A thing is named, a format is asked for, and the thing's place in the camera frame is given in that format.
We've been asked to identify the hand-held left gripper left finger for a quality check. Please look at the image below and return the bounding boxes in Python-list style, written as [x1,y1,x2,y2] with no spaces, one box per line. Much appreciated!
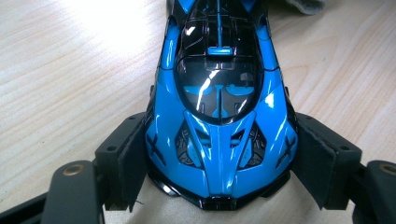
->
[94,111,149,213]

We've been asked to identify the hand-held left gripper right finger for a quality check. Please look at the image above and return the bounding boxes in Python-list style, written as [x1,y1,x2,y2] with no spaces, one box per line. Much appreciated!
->
[292,111,363,211]

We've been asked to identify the blue toy car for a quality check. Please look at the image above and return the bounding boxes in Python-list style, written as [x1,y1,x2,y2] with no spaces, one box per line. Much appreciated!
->
[144,0,300,212]

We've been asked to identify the grey towel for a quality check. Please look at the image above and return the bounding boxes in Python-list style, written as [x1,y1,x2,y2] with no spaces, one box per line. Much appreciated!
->
[284,0,328,16]

